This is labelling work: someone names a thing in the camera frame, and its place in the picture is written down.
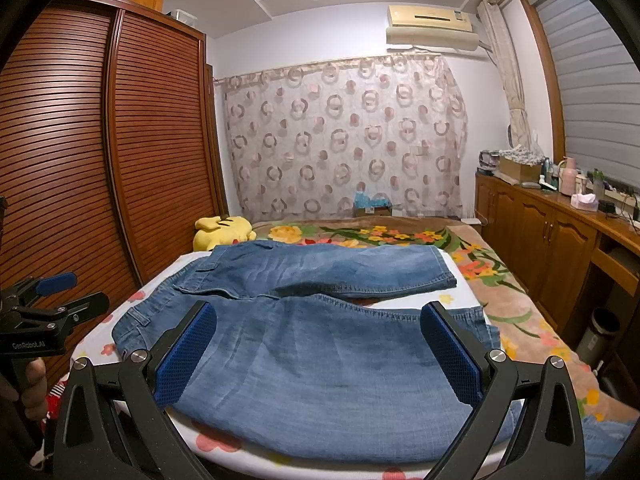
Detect blue denim jeans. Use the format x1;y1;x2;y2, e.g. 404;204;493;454
112;238;523;464
582;415;634;479

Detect person's left hand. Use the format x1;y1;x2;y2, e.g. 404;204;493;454
0;359;48;420

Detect floral brown bed blanket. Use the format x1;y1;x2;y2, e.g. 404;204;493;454
254;216;639;422

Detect red patterned bed cover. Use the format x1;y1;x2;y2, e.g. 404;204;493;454
29;374;72;470

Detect yellow plush toy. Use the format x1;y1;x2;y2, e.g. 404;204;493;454
192;216;256;252

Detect dark trash bin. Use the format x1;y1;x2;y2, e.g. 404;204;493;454
576;310;620;367

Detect wooden louvered wardrobe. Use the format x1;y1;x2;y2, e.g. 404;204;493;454
1;0;228;309

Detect wooden sideboard cabinet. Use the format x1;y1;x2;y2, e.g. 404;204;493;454
475;174;639;347

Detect pink tissue box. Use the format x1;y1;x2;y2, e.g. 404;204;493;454
570;193;599;212

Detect cardboard box on sideboard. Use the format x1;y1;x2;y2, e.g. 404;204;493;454
498;156;541;184

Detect pink thermos jug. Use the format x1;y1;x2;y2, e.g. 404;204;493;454
559;157;577;196

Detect patterned sheer curtain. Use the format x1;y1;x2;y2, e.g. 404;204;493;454
221;52;468;221

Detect clear box on wardrobe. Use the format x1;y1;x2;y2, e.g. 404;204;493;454
167;9;198;27

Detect grey window blind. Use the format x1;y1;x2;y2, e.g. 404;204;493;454
528;0;639;186

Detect beige tied window curtain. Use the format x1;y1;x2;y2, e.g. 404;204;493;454
477;0;532;148

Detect cream wall air conditioner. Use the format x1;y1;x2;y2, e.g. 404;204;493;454
386;6;480;52

